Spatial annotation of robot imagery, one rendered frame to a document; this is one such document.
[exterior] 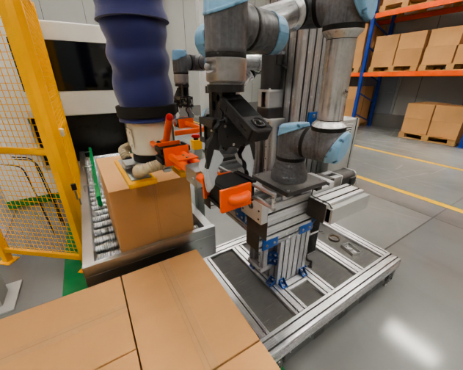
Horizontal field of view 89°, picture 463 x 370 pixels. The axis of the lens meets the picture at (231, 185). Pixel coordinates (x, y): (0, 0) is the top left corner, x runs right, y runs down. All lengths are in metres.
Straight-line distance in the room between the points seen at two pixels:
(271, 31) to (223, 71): 0.13
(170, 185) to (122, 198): 0.24
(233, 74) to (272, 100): 0.72
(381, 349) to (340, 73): 1.53
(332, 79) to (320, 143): 0.20
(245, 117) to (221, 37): 0.13
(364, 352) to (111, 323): 1.36
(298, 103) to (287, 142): 0.28
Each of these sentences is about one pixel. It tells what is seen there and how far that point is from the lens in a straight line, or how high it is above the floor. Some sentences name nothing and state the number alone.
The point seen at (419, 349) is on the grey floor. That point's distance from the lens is 1.98.
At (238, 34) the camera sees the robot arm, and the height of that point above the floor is 1.49.
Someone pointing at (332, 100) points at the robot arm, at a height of 1.36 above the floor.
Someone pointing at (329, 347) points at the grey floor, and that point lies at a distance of 1.76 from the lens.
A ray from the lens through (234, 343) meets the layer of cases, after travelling 1.03.
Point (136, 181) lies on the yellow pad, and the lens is 0.91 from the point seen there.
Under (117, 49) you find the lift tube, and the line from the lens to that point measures 0.96.
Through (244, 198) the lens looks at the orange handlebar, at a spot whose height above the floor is 1.21.
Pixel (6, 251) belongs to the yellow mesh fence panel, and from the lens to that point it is 2.76.
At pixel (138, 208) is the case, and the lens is 1.27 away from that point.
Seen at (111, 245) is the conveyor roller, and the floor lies 0.54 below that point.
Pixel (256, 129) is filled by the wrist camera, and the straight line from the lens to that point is 0.40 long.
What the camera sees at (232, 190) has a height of 1.22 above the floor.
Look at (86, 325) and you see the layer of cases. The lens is 1.21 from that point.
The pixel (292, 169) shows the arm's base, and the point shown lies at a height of 1.10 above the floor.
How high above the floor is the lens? 1.42
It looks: 24 degrees down
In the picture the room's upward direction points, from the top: straight up
